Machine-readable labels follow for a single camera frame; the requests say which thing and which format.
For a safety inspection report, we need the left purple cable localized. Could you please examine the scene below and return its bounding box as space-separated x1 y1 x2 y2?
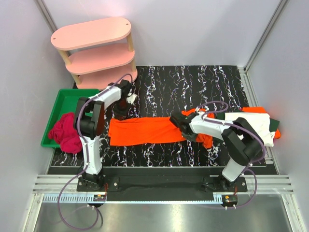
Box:
57 73 133 230

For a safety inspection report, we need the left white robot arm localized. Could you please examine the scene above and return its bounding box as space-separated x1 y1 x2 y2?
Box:
73 80 136 190

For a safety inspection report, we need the folded orange t-shirt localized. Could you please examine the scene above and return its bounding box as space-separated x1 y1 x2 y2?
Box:
241 107 281 139

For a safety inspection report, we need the pink three-tier shelf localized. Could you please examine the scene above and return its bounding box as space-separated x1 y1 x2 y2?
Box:
51 17 138 90

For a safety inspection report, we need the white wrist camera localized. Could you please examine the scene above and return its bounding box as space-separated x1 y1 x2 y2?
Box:
195 107 206 113
126 93 137 104

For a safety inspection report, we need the orange connector box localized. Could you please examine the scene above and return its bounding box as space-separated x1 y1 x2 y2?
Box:
93 194 107 202
222 195 238 207

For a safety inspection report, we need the orange t-shirt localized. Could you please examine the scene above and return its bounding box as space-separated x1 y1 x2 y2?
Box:
108 108 215 148
241 107 281 139

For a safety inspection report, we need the right orange connector box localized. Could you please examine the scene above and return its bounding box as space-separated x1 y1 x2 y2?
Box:
222 195 238 207

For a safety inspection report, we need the crumpled red t-shirt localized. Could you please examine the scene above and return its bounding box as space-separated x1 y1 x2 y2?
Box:
48 112 82 154

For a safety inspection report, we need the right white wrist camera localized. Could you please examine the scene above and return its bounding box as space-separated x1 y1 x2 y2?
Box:
195 107 206 113

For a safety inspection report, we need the green plastic bin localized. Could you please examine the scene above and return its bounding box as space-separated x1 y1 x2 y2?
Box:
41 89 99 148

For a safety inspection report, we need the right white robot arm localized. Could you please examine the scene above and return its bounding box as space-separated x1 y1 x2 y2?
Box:
169 112 266 188

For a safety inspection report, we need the left orange connector box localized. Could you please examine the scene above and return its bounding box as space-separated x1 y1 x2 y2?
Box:
93 194 107 202

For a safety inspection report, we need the folded dark green t-shirt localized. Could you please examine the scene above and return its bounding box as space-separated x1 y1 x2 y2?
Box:
216 112 280 145

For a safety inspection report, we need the black marble pattern mat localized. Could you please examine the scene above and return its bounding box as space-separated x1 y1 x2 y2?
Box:
49 65 267 167

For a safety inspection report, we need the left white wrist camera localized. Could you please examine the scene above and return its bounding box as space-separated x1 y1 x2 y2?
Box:
126 93 137 104

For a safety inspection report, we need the aluminium frame rail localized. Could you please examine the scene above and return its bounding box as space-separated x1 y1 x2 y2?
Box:
32 175 294 204

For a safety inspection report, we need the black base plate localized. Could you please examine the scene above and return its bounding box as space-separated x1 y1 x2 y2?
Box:
77 167 248 193

